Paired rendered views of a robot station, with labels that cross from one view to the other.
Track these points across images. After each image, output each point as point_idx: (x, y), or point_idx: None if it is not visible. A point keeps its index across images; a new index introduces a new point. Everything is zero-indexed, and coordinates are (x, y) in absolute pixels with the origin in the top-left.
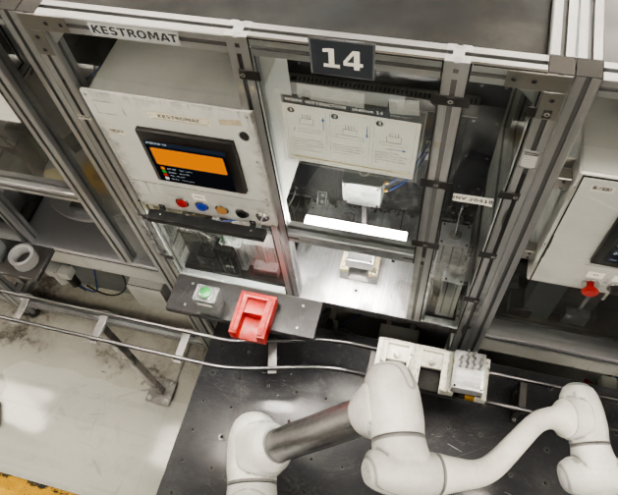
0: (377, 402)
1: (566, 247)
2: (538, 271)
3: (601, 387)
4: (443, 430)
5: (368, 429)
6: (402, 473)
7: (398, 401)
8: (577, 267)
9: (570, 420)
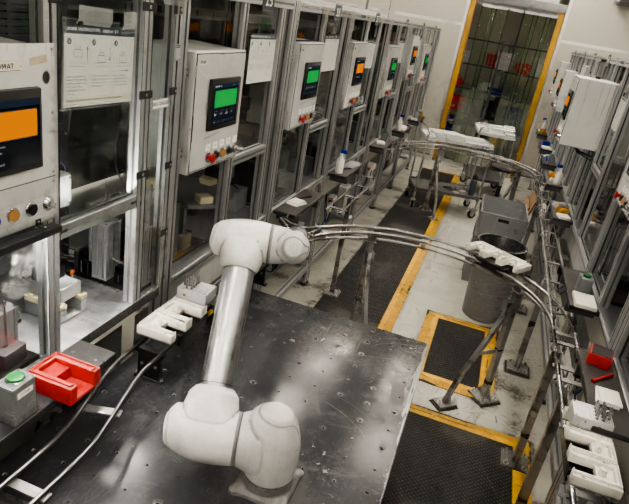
0: (246, 229)
1: (197, 125)
2: (191, 160)
3: (217, 287)
4: None
5: (260, 248)
6: (299, 232)
7: (250, 220)
8: (202, 144)
9: None
